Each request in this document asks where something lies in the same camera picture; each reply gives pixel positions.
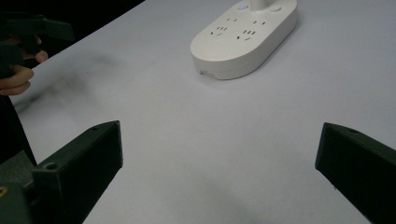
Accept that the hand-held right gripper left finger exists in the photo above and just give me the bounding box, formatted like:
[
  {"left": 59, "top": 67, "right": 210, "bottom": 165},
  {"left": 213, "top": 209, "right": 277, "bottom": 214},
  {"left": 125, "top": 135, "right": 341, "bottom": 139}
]
[{"left": 32, "top": 119, "right": 124, "bottom": 224}]

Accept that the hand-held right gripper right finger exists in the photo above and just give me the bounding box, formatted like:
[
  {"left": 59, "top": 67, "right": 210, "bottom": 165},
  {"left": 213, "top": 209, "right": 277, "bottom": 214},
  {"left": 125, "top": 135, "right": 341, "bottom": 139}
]
[{"left": 315, "top": 121, "right": 396, "bottom": 224}]

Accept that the white power strip lamp base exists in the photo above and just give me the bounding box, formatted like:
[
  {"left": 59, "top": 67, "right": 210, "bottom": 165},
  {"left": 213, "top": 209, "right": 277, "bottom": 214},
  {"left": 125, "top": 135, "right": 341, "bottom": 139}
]
[{"left": 190, "top": 0, "right": 299, "bottom": 81}]

